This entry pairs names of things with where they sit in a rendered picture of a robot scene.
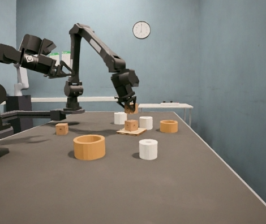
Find orange-brown open cup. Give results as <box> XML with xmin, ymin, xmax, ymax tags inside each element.
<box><xmin>160</xmin><ymin>120</ymin><xmax>178</xmax><ymax>133</ymax></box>

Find small square wooden pallet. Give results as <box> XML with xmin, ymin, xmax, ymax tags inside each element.
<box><xmin>117</xmin><ymin>128</ymin><xmax>147</xmax><ymax>136</ymax></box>

